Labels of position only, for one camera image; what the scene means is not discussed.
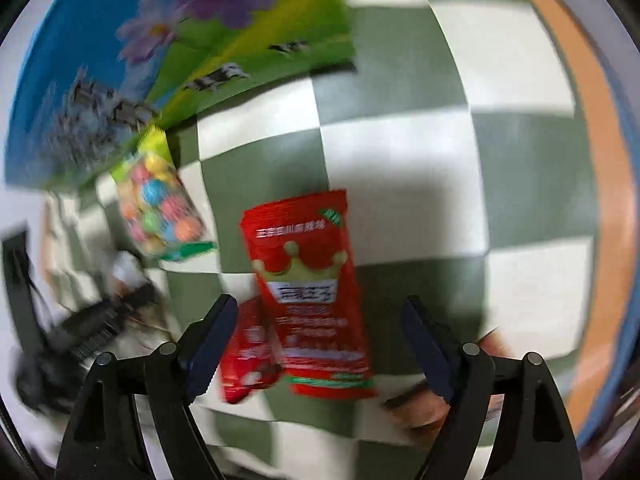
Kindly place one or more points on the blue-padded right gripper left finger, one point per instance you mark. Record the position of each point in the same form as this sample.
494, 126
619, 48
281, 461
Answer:
103, 439

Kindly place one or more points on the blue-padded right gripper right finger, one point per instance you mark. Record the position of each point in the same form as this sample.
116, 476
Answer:
534, 439

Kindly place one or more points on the small red snack pack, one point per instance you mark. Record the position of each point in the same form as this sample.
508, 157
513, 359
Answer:
249, 362

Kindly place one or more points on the colourful candy ball bag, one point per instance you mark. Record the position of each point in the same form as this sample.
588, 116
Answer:
159, 215

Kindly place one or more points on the red crown snack pack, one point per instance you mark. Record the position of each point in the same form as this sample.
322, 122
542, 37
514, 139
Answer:
300, 253

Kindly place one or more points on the cardboard milk box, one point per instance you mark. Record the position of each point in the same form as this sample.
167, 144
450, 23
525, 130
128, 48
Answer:
97, 73

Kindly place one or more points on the blue bed sheet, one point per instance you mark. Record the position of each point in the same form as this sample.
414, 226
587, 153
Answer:
597, 40

